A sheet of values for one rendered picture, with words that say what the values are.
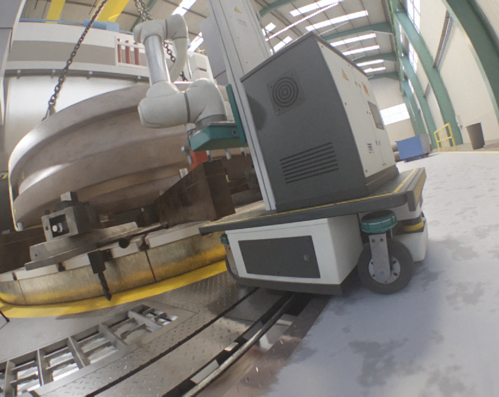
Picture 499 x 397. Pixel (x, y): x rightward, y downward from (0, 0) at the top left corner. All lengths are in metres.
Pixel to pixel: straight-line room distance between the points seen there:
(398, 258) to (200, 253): 1.32
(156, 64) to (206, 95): 0.33
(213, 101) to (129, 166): 1.33
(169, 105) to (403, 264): 1.03
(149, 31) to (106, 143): 1.37
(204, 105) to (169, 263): 1.07
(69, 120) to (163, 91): 1.68
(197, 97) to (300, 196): 0.62
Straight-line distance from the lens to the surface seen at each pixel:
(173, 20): 1.53
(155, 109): 1.05
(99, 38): 9.00
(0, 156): 5.15
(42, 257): 1.78
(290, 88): 0.78
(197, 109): 1.06
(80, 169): 2.40
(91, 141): 2.57
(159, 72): 1.22
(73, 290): 1.92
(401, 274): 0.75
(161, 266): 1.67
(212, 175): 1.53
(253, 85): 0.89
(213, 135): 0.99
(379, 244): 0.70
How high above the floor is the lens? 0.41
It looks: 1 degrees down
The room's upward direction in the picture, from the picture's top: 15 degrees counter-clockwise
